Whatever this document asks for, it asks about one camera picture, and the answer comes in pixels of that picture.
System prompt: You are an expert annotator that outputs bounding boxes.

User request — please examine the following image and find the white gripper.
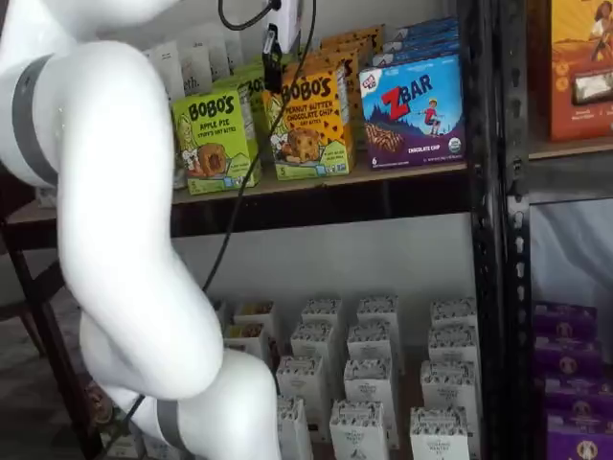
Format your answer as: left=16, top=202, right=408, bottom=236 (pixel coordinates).
left=261, top=0, right=307, bottom=95

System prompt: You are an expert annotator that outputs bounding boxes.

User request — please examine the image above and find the orange Bobo's peanut butter box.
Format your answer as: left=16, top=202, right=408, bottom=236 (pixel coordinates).
left=319, top=24, right=387, bottom=55
left=286, top=51, right=361, bottom=145
left=308, top=40, right=374, bottom=73
left=261, top=66, right=356, bottom=181

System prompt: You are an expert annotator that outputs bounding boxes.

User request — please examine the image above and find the green Bobo's apple pie box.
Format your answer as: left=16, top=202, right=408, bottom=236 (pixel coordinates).
left=234, top=51, right=288, bottom=82
left=213, top=71, right=277, bottom=159
left=170, top=89, right=263, bottom=196

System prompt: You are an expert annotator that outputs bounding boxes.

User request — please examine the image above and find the blue purple Zbar box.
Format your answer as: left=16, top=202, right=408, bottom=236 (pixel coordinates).
left=382, top=29, right=461, bottom=54
left=358, top=53, right=466, bottom=170
left=395, top=16, right=460, bottom=42
left=372, top=40, right=462, bottom=68

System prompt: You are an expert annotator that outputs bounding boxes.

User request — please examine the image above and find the wooden shelf board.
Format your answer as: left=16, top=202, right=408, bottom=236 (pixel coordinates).
left=528, top=136, right=613, bottom=162
left=4, top=161, right=480, bottom=226
left=392, top=354, right=425, bottom=449

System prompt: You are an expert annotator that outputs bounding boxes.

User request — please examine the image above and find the white organic pantry box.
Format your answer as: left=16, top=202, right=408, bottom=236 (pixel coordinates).
left=275, top=355, right=328, bottom=427
left=356, top=295, right=401, bottom=333
left=346, top=323, right=395, bottom=366
left=276, top=396, right=313, bottom=460
left=409, top=405, right=473, bottom=460
left=329, top=400, right=391, bottom=460
left=426, top=325, right=480, bottom=366
left=342, top=357, right=399, bottom=419
left=289, top=321, right=337, bottom=366
left=301, top=297, right=344, bottom=333
left=420, top=359, right=480, bottom=414
left=429, top=297, right=478, bottom=333

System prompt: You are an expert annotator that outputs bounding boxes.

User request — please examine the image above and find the white box yellow top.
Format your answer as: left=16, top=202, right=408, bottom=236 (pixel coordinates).
left=223, top=323, right=270, bottom=360
left=233, top=300, right=277, bottom=339

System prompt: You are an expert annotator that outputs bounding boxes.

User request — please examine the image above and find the black metal shelf rack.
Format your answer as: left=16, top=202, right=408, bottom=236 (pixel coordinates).
left=0, top=0, right=507, bottom=460
left=500, top=0, right=613, bottom=460

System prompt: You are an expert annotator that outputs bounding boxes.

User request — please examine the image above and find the large orange illustrated box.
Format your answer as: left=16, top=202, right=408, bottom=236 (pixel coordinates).
left=549, top=0, right=613, bottom=143

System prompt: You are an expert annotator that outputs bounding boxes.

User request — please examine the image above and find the purple snack box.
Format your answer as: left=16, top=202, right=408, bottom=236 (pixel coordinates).
left=533, top=334, right=603, bottom=380
left=545, top=414, right=613, bottom=460
left=533, top=300, right=600, bottom=340
left=543, top=376, right=613, bottom=423

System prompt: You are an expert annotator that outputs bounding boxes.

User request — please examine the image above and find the white granola bag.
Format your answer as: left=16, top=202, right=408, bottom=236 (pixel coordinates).
left=224, top=32, right=246, bottom=69
left=205, top=34, right=232, bottom=82
left=179, top=35, right=215, bottom=96

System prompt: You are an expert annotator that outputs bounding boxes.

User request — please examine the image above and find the red Purely Elizabeth granola bag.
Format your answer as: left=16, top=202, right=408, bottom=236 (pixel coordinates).
left=145, top=40, right=186, bottom=104

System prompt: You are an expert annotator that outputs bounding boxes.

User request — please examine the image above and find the brown snack pouch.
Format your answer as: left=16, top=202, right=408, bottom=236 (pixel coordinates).
left=88, top=380, right=119, bottom=426

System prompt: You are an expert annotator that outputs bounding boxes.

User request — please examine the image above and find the black cable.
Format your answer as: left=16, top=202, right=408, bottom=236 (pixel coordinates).
left=112, top=0, right=320, bottom=435

